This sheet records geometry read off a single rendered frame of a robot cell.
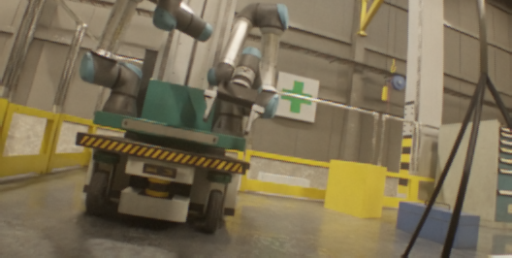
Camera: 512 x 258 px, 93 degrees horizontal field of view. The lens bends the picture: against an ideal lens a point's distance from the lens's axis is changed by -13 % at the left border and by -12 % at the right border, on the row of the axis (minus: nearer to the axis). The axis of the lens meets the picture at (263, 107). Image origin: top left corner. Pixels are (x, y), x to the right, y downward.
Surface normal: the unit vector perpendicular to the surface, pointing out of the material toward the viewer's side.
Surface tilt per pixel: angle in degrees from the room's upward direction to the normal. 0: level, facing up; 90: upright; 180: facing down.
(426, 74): 90
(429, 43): 90
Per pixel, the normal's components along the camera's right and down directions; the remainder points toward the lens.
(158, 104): 0.22, -0.13
